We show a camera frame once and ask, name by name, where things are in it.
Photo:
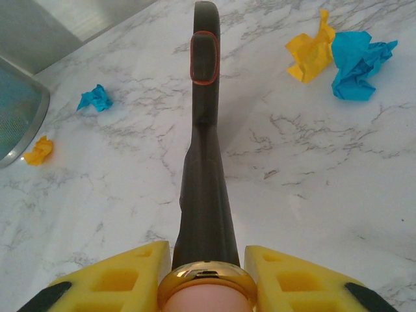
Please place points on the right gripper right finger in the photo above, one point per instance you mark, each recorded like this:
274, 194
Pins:
302, 286

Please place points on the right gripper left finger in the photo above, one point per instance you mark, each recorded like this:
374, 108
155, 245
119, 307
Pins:
107, 286

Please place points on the dark brown hand brush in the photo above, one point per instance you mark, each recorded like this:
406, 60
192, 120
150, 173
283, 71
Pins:
204, 195

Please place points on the yellow paper scrap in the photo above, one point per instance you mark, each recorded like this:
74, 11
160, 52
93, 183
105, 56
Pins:
312, 55
39, 151

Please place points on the blue paper scrap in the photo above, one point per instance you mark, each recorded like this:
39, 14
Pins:
96, 97
354, 68

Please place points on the grey mesh trash bin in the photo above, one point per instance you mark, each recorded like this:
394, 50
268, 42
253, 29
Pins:
39, 130

